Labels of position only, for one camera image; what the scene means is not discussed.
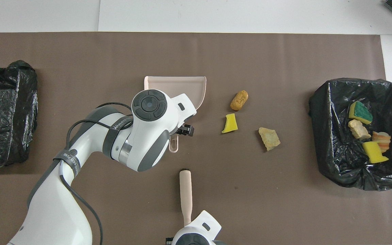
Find notched yellow sponge piece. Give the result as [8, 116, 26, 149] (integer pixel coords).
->
[362, 141, 389, 164]

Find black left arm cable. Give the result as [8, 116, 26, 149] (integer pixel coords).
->
[59, 102, 135, 245]

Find pale striped croissant piece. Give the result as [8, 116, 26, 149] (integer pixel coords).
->
[348, 119, 372, 141]

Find pink plastic dustpan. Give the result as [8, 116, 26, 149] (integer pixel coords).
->
[144, 76, 207, 153]

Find orange striped croissant piece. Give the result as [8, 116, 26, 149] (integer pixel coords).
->
[371, 131, 391, 152]

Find brown table mat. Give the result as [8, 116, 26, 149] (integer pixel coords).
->
[0, 32, 392, 245]

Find stepped yellow sponge piece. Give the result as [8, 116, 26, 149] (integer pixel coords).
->
[348, 101, 373, 125]

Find black bag lined bin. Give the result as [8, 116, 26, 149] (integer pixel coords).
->
[308, 78, 392, 191]
[0, 60, 38, 167]

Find beige bread chunk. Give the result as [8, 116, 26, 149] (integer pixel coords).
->
[258, 127, 281, 151]

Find beige hand brush black bristles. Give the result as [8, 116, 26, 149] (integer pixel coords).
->
[179, 169, 193, 226]

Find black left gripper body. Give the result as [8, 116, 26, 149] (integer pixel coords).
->
[177, 124, 195, 137]

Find small yellow sponge piece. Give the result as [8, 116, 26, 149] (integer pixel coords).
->
[221, 113, 238, 134]

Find brown oval bread roll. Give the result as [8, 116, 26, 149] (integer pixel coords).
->
[230, 90, 249, 111]

